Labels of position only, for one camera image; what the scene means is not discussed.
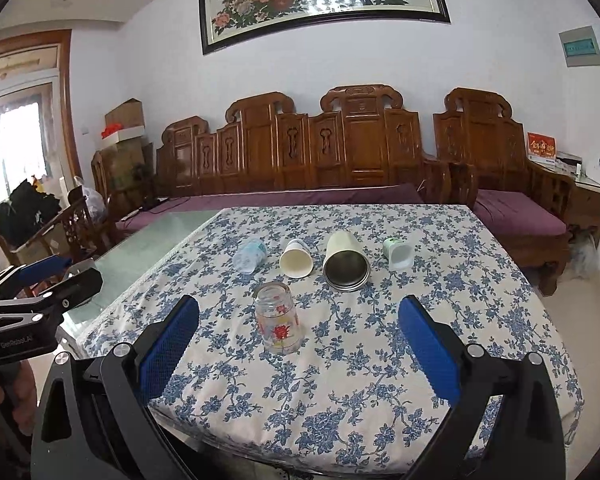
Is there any cream steel tumbler cup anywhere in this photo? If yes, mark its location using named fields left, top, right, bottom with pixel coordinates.
left=322, top=230, right=371, bottom=292

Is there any small wooden chair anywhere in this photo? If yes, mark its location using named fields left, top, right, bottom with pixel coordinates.
left=0, top=195, right=112, bottom=281

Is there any wooden side table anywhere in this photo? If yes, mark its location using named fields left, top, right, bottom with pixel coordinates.
left=530, top=160, right=600, bottom=243

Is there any bright window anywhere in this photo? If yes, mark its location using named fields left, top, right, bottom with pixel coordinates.
left=0, top=80, right=56, bottom=213

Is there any large cardboard box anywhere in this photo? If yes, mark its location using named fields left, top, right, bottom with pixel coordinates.
left=97, top=140, right=154, bottom=188

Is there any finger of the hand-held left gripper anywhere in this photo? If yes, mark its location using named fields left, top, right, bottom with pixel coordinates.
left=27, top=267, right=104, bottom=320
left=0, top=254, right=74, bottom=301

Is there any square purple seat cushion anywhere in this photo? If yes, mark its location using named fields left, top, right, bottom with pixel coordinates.
left=472, top=189, right=568, bottom=237

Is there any grey wall panel box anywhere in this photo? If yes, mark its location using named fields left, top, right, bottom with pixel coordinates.
left=558, top=25, right=600, bottom=68

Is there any brown cardboard box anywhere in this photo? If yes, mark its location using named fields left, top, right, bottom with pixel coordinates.
left=104, top=98, right=146, bottom=133

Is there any long purple seat cushion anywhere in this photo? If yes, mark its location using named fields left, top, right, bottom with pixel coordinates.
left=115, top=183, right=426, bottom=237

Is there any person's left hand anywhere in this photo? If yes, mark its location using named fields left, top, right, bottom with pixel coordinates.
left=0, top=361, right=39, bottom=431

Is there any red desk calendar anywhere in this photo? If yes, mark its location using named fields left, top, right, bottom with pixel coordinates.
left=526, top=131, right=559, bottom=165

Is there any white plastic bag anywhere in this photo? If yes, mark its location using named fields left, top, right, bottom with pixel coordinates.
left=72, top=176, right=109, bottom=224

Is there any carved wooden sofa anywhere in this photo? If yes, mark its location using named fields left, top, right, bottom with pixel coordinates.
left=155, top=84, right=453, bottom=211

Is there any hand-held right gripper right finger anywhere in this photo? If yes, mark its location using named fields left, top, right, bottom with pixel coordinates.
left=397, top=295, right=568, bottom=480

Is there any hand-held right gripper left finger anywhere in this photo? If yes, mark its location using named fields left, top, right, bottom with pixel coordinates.
left=31, top=294, right=201, bottom=480

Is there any white box with red contents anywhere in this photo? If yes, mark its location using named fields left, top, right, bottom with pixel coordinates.
left=100, top=124, right=149, bottom=149

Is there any pale green plastic cup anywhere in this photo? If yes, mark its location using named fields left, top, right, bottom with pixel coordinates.
left=383, top=237, right=414, bottom=272

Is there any blue floral tablecloth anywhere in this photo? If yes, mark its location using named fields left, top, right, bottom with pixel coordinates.
left=77, top=204, right=586, bottom=478

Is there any carved wooden armchair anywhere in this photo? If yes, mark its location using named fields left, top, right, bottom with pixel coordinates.
left=432, top=87, right=578, bottom=297

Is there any clear plastic bag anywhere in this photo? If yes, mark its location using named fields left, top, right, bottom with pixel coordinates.
left=564, top=232, right=600, bottom=281

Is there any glass cup with red flowers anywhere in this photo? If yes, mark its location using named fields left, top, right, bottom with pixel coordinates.
left=254, top=281, right=306, bottom=357

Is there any white paper cup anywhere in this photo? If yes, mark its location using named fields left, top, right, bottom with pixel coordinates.
left=279, top=238, right=314, bottom=279

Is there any clear plastic cup blue print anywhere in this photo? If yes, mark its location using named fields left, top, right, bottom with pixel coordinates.
left=231, top=238, right=268, bottom=275

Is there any black clothing pile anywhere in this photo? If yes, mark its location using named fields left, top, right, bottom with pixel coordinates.
left=0, top=179, right=63, bottom=256

